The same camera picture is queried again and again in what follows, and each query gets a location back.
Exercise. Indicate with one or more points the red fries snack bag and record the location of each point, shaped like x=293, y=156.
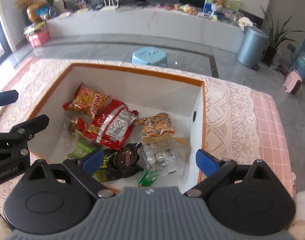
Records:
x=87, y=101

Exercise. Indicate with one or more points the orange cardboard box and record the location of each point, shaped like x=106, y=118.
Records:
x=182, y=98

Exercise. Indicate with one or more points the light blue plastic stool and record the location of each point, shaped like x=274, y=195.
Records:
x=150, y=56

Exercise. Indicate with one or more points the blue-grey trash can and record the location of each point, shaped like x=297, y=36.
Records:
x=251, y=49

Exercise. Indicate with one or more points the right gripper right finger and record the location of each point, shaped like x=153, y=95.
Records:
x=215, y=170

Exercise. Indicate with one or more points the orange nut snack packet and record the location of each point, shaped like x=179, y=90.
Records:
x=157, y=126

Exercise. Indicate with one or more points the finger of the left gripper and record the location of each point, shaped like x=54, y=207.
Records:
x=8, y=97
x=25, y=131

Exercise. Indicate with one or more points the black snack packet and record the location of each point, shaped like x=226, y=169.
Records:
x=118, y=164

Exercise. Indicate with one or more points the pink small heater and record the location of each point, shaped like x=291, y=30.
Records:
x=293, y=82

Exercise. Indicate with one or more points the teddy bear gift box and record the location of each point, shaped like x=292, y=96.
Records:
x=222, y=10

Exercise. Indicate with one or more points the golden gourd vase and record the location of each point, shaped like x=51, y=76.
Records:
x=31, y=11

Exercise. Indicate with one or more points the green snack packet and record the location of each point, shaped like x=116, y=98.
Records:
x=81, y=150

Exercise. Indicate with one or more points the clear braised meat packet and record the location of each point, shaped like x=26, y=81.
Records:
x=77, y=126

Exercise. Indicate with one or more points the red white snack bag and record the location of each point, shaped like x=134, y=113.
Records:
x=112, y=126

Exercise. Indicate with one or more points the white wifi router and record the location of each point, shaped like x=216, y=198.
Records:
x=110, y=5

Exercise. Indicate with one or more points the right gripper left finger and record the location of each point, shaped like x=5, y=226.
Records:
x=82, y=170

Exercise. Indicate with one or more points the potted plant by wall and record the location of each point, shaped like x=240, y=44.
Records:
x=278, y=33

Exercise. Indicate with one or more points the grey TV console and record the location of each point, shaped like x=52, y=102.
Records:
x=149, y=21

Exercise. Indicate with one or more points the clear candy packet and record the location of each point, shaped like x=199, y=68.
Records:
x=170, y=154

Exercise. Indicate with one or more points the pink storage box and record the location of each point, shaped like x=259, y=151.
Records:
x=38, y=39

